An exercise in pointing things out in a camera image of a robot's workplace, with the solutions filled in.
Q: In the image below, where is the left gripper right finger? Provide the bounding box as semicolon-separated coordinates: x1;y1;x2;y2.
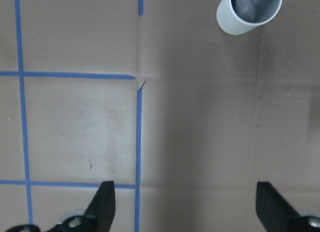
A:
255;181;320;232

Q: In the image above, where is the brown paper table cover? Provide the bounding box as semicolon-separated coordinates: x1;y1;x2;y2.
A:
0;0;320;232

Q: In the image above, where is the white mug grey inside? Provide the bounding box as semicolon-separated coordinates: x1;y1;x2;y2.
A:
216;0;283;36

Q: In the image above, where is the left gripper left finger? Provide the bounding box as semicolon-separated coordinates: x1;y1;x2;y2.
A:
4;180;116;232

